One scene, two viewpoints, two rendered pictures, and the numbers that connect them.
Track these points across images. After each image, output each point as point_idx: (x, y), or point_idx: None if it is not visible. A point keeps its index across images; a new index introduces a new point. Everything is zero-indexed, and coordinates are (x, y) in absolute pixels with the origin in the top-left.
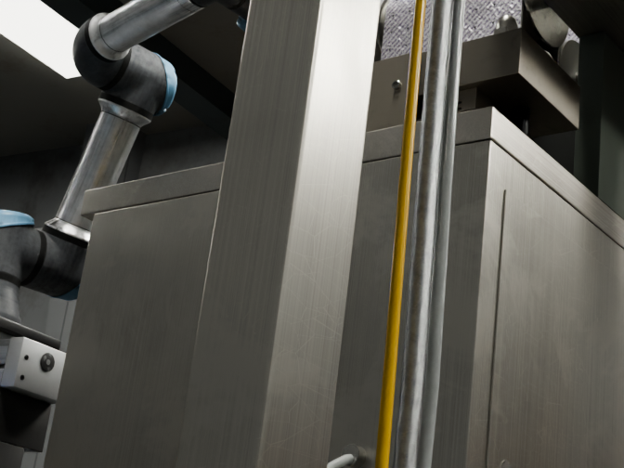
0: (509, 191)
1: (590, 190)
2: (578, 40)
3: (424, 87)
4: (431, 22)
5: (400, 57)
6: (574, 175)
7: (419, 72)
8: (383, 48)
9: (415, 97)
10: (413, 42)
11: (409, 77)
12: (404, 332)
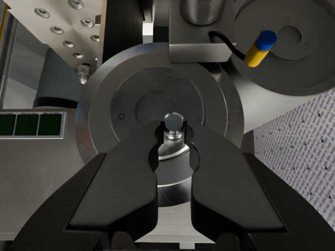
0: None
1: (145, 35)
2: (260, 161)
3: (7, 23)
4: (5, 36)
5: (37, 37)
6: (152, 38)
7: (4, 24)
8: (97, 62)
9: (4, 19)
10: (0, 29)
11: (2, 22)
12: None
